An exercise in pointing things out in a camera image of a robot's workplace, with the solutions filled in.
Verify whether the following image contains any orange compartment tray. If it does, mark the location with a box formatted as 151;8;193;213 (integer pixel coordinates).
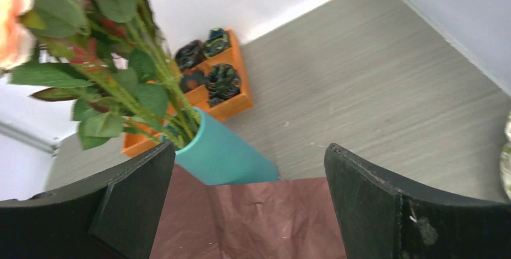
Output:
121;28;254;157

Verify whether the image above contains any dark red wrapping paper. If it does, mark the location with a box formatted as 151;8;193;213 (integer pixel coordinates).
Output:
150;166;346;259

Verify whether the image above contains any black rolled sock top left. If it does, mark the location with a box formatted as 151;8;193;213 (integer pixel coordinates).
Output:
175;40;205;71

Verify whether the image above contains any crumpled printed cloth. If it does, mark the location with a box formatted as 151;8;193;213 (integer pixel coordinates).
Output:
500;113;511;199

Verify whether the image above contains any dark green rolled sock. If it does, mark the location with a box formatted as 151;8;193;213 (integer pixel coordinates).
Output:
205;63;241;107

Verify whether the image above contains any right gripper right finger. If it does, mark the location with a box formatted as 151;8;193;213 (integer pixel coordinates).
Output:
324;143;510;258

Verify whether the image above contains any dark teal rolled sock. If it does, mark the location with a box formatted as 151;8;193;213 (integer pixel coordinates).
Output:
203;28;231;58

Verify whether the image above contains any cream peach roses stem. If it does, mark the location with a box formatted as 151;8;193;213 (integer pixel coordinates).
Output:
1;0;36;71

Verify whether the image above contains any teal vase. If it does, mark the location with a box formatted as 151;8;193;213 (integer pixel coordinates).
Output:
175;108;278;186

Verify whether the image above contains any peach rose stem with bud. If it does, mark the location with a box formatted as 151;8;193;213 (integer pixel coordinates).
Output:
1;0;201;149

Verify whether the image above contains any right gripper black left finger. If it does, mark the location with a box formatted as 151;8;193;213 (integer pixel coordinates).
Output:
1;143;175;258

